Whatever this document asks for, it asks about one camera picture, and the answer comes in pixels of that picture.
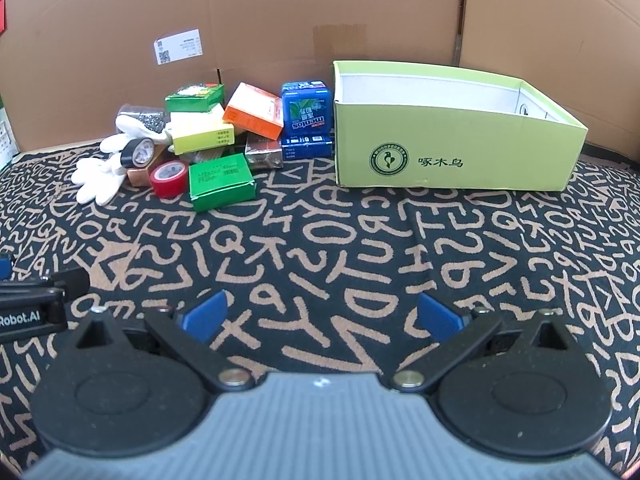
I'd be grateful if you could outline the white shipping label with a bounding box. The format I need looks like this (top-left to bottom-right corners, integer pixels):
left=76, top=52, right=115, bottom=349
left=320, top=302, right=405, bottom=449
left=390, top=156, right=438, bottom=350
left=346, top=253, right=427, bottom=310
left=153, top=30, right=202, bottom=66

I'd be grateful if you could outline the orange box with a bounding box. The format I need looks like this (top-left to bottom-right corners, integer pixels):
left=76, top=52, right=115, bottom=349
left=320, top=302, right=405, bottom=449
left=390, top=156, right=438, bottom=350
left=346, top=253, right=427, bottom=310
left=222, top=82, right=285, bottom=141

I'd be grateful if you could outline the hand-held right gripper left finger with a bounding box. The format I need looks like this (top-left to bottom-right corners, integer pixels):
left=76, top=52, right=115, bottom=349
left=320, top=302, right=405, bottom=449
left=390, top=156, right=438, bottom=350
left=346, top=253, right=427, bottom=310
left=70, top=290, right=253, bottom=395

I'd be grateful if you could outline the black letter print mat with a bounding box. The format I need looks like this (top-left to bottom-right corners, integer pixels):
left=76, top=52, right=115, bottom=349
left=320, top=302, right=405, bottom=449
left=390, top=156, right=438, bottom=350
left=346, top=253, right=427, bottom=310
left=0, top=137, right=640, bottom=480

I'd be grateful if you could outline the plain green box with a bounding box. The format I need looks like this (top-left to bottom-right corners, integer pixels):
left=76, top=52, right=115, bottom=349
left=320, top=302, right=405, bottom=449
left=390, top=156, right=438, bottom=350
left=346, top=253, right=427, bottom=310
left=188, top=153, right=257, bottom=213

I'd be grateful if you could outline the black tape roll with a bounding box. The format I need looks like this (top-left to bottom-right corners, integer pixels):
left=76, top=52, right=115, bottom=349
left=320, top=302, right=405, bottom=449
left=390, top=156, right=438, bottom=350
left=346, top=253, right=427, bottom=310
left=120, top=137, right=157, bottom=169

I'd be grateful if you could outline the wooden block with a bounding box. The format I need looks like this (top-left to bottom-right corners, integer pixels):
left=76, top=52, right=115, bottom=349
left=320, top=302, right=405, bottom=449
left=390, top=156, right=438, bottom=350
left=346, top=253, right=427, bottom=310
left=126, top=166, right=160, bottom=188

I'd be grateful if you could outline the large plain cardboard box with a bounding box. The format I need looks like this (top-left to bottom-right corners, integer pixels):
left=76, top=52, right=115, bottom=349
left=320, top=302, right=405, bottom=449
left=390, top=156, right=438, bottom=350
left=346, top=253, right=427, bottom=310
left=460, top=0, right=640, bottom=156

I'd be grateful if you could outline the clear bag of dark screws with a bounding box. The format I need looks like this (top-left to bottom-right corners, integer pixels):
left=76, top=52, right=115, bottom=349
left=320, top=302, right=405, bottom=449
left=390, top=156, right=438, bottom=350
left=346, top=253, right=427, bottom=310
left=120, top=103, right=169, bottom=134

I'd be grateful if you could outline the white glove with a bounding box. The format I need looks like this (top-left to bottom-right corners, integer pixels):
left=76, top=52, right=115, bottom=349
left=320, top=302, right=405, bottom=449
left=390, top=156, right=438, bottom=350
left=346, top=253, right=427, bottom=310
left=71, top=154, right=132, bottom=206
left=99, top=112, right=173, bottom=155

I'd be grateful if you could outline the green box with white picture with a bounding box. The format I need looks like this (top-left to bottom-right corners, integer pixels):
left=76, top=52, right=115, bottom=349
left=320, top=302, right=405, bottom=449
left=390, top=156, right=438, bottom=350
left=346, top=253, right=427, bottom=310
left=165, top=83, right=226, bottom=115

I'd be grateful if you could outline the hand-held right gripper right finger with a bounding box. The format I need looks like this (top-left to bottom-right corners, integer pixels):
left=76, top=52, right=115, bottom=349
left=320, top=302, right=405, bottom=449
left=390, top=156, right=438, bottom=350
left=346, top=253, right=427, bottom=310
left=391, top=292, right=576, bottom=393

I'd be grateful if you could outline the white printed sheet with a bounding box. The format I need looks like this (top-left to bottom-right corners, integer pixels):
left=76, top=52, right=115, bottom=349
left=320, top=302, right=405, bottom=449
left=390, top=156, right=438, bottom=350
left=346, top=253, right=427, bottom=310
left=0, top=92, right=21, bottom=171

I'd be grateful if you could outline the red tape roll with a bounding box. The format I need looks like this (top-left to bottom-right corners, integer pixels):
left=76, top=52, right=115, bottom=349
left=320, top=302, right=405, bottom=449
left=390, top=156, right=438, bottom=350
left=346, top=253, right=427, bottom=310
left=150, top=160, right=190, bottom=199

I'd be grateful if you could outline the blue mint box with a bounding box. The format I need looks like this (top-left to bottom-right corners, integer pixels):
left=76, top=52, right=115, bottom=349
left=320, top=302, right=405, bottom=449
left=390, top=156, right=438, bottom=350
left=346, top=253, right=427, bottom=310
left=281, top=80, right=335, bottom=137

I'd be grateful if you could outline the yellow-green box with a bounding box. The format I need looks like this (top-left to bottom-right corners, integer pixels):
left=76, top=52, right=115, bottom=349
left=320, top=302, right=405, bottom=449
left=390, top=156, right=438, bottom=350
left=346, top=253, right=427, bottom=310
left=167, top=107, right=237, bottom=156

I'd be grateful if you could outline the lime green cardboard box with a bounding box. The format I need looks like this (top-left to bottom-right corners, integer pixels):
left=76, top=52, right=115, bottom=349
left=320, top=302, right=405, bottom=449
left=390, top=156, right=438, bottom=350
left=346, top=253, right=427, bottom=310
left=332, top=60, right=590, bottom=192

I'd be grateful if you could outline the large labelled cardboard box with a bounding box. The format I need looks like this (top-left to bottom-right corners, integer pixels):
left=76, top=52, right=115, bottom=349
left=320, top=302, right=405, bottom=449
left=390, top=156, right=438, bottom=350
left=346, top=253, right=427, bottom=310
left=0, top=0, right=468, bottom=153

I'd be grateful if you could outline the dark blue box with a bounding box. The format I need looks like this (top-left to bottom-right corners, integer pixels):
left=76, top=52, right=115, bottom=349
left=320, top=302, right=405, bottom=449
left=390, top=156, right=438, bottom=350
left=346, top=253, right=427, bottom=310
left=280, top=132, right=334, bottom=162

